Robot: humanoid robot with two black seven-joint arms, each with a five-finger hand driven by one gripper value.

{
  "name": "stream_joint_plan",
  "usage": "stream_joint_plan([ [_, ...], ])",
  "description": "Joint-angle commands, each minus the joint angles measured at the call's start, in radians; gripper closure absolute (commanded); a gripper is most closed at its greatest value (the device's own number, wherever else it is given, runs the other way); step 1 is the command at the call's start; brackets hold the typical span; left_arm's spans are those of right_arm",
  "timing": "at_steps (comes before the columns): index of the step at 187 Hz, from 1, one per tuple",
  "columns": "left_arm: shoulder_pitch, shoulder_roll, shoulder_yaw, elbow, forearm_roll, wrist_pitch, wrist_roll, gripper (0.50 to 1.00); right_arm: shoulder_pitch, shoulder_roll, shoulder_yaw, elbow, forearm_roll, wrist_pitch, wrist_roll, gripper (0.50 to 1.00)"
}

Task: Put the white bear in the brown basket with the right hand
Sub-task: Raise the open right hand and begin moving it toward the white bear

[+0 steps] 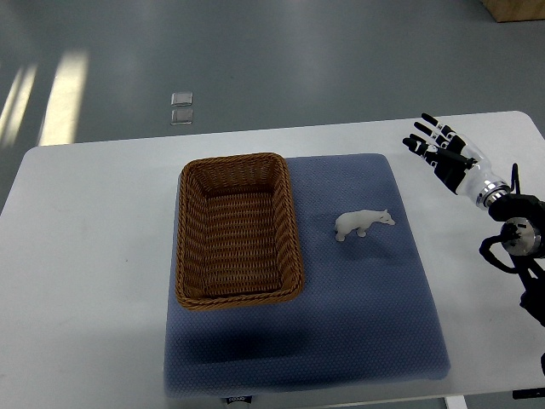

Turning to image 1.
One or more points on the upper clear floor plate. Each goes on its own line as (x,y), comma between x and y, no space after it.
(181,99)

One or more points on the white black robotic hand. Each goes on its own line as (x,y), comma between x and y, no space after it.
(456,162)

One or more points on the clear floor plate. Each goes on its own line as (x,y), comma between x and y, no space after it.
(181,99)
(181,116)

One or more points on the lower clear floor plate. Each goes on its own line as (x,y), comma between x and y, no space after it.
(181,116)

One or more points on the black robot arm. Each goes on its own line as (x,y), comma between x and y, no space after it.
(520,242)

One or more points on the black table control panel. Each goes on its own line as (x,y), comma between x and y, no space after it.
(523,394)

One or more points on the black mat label tag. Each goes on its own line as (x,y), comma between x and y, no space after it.
(239,399)

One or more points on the brown wicker basket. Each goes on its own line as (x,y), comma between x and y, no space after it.
(237,241)

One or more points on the blue quilted mat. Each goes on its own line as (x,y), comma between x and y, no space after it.
(365,315)

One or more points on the white toy polar bear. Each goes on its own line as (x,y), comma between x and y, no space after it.
(360,221)

